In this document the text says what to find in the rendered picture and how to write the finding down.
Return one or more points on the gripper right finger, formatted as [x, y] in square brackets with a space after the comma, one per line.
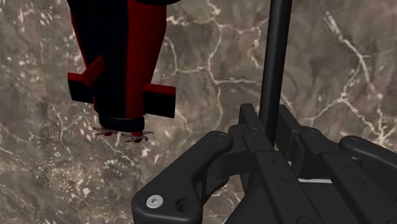
[347, 167]

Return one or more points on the red and black rocket toy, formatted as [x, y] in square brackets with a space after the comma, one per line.
[141, 46]

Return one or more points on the thin black rod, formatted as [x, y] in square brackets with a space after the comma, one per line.
[276, 62]

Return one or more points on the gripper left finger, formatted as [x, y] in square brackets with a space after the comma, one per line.
[186, 173]

